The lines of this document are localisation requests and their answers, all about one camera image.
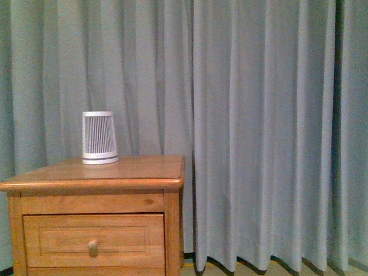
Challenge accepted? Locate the wooden drawer with round knob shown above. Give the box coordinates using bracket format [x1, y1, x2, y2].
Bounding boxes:
[23, 214, 165, 267]

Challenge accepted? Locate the white ribbed air purifier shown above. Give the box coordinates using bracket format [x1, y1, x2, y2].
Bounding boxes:
[82, 112, 118, 165]

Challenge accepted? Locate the grey-green curtain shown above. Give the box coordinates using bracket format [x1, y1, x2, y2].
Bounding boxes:
[1, 1, 367, 271]

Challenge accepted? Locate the wooden nightstand cabinet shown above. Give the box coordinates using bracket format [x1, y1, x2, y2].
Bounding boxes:
[1, 155, 185, 275]

